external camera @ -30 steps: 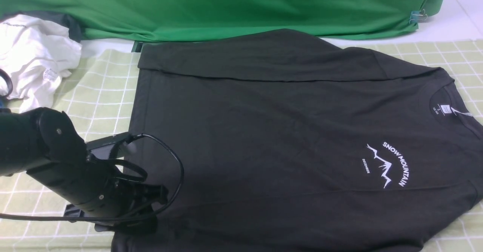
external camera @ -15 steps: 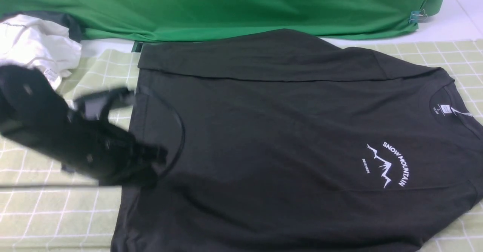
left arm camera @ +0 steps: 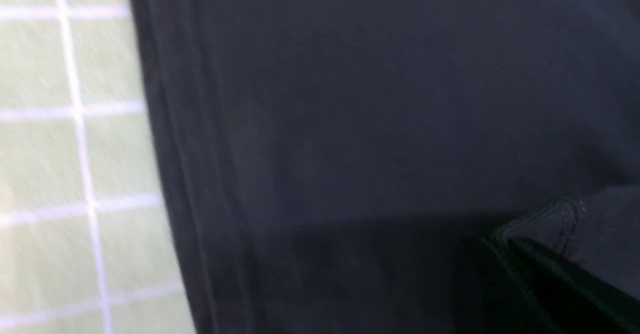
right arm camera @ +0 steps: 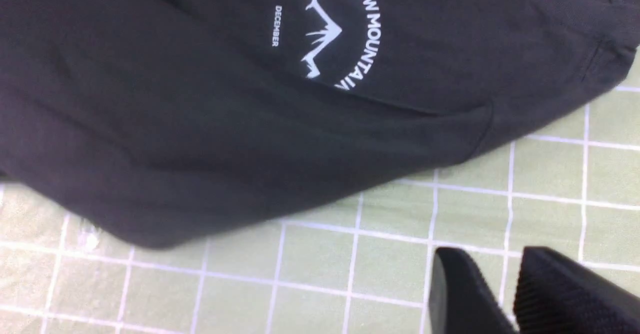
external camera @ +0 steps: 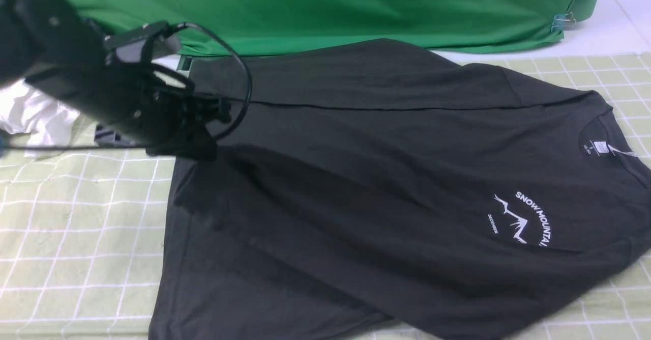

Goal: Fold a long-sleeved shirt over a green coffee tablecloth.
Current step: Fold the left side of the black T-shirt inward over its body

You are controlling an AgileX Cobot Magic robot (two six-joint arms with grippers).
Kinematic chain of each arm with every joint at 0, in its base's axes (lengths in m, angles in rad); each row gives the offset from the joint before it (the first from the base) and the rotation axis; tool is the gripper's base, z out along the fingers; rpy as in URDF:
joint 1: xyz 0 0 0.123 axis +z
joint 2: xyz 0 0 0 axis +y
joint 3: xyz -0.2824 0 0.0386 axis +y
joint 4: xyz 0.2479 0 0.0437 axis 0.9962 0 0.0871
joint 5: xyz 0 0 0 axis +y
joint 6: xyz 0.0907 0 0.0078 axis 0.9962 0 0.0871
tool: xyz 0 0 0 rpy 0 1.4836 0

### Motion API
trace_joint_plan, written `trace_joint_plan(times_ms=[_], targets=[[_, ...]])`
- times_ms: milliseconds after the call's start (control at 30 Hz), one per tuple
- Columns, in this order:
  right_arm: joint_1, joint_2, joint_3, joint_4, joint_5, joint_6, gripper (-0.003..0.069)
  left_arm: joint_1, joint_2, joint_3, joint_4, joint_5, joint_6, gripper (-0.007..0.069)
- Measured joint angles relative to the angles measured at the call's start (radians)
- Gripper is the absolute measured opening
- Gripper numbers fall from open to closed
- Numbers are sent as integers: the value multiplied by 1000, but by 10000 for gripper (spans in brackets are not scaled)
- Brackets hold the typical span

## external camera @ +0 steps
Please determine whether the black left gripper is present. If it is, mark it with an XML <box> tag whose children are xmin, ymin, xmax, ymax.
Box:
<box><xmin>31</xmin><ymin>50</ymin><xmax>232</xmax><ymax>161</ymax></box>

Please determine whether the dark gray long-sleeve shirt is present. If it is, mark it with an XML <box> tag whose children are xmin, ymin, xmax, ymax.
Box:
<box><xmin>149</xmin><ymin>39</ymin><xmax>649</xmax><ymax>339</ymax></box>

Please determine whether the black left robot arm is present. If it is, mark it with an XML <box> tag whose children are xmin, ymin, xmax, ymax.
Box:
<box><xmin>2</xmin><ymin>0</ymin><xmax>253</xmax><ymax>161</ymax></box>

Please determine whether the crumpled white shirt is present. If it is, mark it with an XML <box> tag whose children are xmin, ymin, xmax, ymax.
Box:
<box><xmin>1</xmin><ymin>80</ymin><xmax>82</xmax><ymax>147</ymax></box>

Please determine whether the green checkered tablecloth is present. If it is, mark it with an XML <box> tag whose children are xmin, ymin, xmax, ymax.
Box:
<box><xmin>1</xmin><ymin>52</ymin><xmax>650</xmax><ymax>339</ymax></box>

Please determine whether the blue object at edge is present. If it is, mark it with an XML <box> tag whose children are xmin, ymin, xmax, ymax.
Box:
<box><xmin>0</xmin><ymin>133</ymin><xmax>8</xmax><ymax>158</ymax></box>

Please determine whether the green backdrop cloth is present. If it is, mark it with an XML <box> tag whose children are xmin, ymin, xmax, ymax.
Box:
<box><xmin>68</xmin><ymin>0</ymin><xmax>597</xmax><ymax>55</ymax></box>

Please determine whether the green binder clip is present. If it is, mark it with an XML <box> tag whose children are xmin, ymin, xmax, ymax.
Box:
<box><xmin>550</xmin><ymin>12</ymin><xmax>577</xmax><ymax>33</ymax></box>

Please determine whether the green metal rail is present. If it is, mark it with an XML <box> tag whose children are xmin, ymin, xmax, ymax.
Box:
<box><xmin>176</xmin><ymin>55</ymin><xmax>194</xmax><ymax>72</ymax></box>

